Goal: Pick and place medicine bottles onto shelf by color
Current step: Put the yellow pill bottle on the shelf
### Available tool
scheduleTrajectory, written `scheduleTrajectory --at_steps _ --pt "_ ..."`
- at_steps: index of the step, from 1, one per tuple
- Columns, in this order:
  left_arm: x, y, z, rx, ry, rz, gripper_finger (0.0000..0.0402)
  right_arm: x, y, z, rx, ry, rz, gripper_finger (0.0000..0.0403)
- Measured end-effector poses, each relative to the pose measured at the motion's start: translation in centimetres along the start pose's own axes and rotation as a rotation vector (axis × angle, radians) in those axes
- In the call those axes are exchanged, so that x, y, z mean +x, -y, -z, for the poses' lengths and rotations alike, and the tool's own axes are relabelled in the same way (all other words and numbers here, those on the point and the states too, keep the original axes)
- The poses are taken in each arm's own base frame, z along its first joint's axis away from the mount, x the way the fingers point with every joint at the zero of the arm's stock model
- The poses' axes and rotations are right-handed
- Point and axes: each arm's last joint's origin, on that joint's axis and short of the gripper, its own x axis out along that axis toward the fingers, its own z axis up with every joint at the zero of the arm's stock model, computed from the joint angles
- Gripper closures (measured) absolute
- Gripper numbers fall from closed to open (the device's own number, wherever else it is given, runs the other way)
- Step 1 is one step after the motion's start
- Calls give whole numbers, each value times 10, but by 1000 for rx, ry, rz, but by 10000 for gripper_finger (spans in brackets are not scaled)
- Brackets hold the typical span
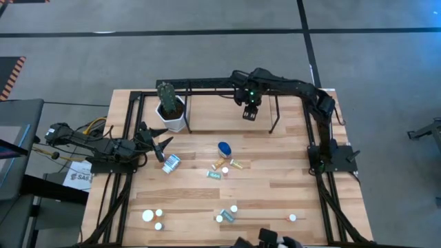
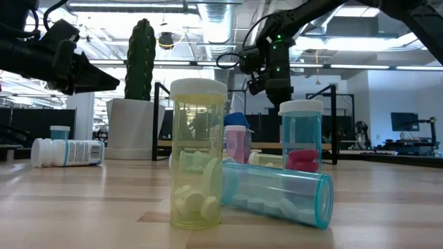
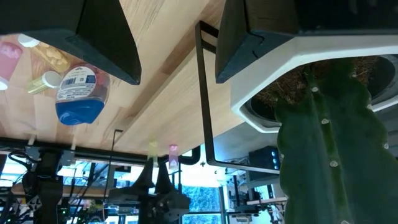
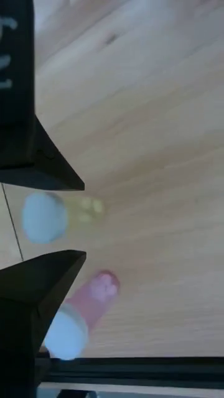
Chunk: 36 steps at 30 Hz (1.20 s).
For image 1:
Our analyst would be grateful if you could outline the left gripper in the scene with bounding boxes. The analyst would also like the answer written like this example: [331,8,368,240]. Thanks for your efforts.
[134,121,174,154]

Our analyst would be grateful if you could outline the white bottle teal label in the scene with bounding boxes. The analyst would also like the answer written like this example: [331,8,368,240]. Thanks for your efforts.
[161,154,182,175]

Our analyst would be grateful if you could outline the blue lid jar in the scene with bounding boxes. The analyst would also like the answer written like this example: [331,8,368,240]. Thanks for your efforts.
[217,141,233,159]

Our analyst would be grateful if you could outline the amber vial white cap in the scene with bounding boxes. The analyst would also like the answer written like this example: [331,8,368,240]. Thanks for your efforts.
[211,157,227,172]

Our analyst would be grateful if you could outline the white printed paper sheet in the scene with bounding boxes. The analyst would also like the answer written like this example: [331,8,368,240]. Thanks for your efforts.
[63,160,93,192]

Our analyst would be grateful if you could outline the grey cabinet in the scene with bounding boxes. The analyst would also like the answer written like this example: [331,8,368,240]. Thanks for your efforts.
[0,99,45,248]

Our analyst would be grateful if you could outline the black and white device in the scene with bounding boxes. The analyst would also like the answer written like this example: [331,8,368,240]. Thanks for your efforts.
[231,227,304,248]

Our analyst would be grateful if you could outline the black floor stand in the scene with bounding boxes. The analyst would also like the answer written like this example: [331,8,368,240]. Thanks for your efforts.
[407,118,441,154]

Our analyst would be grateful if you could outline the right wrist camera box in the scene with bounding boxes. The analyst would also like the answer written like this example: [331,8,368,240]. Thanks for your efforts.
[242,104,260,122]

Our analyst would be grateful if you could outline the wooden shelf black metal frame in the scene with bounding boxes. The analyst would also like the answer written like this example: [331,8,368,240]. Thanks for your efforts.
[183,79,282,135]

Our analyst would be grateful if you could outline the black table frame rails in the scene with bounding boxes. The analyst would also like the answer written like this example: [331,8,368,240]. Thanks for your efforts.
[81,88,376,248]

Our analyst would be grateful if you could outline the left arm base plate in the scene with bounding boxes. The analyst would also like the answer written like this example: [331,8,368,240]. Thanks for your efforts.
[90,158,139,174]

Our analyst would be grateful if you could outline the yellow cable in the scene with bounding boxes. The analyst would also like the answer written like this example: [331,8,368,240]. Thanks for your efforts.
[82,116,108,136]

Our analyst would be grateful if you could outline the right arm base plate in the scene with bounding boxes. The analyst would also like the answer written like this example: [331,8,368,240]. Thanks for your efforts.
[307,144,361,173]

